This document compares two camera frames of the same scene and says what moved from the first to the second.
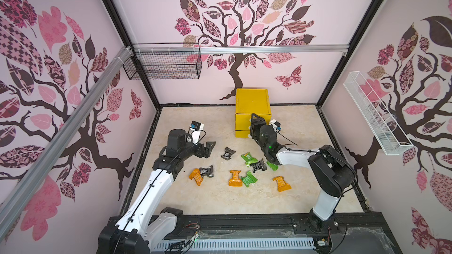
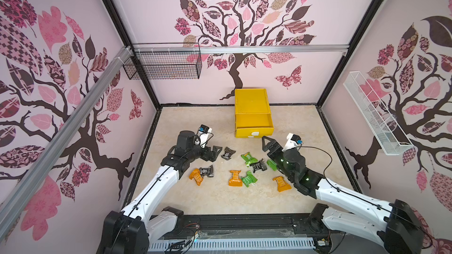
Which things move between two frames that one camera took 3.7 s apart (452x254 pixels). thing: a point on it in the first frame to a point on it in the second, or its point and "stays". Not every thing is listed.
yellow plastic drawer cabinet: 249,101 stays
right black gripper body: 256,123 to 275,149
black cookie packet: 207,171 stays
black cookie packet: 259,165 stays
